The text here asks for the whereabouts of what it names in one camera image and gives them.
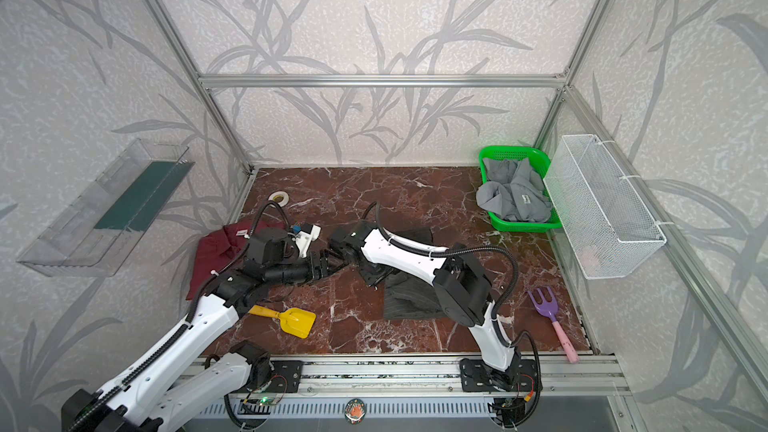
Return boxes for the light grey shirt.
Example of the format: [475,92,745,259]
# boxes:
[476,158,553,223]

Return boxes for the yellow toy shovel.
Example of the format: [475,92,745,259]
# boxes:
[249,305,316,339]

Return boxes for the white tape roll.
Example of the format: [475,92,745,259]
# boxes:
[269,191,290,207]

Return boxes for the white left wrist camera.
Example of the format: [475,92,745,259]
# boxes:
[291,223,321,258]

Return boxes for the white wire mesh basket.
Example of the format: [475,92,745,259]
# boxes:
[544,134,667,280]

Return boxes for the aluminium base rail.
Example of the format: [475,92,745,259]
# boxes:
[122,353,625,421]

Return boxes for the clear plastic wall tray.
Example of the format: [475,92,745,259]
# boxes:
[17,139,194,277]

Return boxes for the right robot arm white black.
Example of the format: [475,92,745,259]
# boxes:
[328,215,540,393]

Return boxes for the dark grey striped shirt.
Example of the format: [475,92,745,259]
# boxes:
[356,226,481,322]

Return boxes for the round red sticker badge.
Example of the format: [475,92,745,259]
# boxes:
[344,398,366,424]

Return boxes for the small green circuit board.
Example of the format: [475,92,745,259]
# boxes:
[241,396,275,409]

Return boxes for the maroon folded shirt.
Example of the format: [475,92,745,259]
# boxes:
[186,218,253,301]

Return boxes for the green plastic basket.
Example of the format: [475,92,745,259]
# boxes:
[475,146,561,233]

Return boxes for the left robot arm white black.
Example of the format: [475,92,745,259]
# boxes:
[61,222,347,431]

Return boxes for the purple pink toy tool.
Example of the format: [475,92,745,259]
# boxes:
[527,286,580,364]

